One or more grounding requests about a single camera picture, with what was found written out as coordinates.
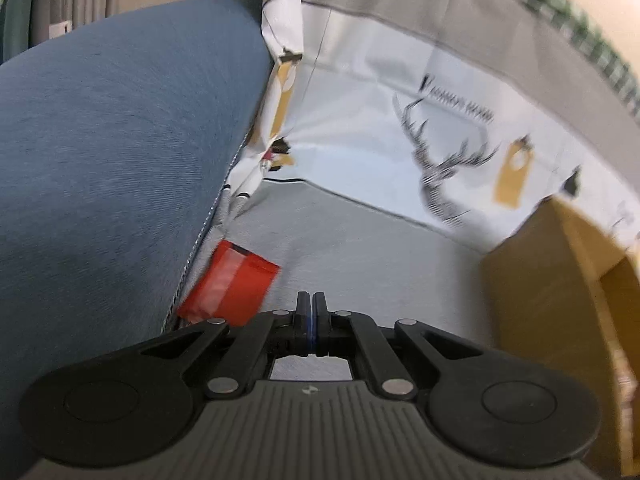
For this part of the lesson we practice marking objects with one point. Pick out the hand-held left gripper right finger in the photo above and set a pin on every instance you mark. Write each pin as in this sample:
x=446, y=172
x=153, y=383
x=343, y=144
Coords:
x=321, y=320

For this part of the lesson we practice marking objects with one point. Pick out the grey printed bed sheet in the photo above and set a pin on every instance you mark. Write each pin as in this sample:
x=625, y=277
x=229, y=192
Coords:
x=360, y=110

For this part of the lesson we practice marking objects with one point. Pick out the plain red snack packet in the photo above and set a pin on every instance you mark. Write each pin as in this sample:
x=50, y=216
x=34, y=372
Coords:
x=230, y=280

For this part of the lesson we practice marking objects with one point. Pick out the white tag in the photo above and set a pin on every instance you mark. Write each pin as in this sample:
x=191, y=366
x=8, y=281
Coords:
x=60, y=28

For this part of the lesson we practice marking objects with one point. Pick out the green checkered cloth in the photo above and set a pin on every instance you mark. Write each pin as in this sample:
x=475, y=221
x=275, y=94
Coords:
x=590, y=40

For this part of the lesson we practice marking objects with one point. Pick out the cardboard box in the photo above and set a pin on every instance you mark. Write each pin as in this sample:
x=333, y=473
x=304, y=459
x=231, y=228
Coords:
x=540, y=285

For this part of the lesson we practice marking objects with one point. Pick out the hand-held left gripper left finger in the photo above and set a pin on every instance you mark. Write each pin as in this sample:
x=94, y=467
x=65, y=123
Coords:
x=304, y=320

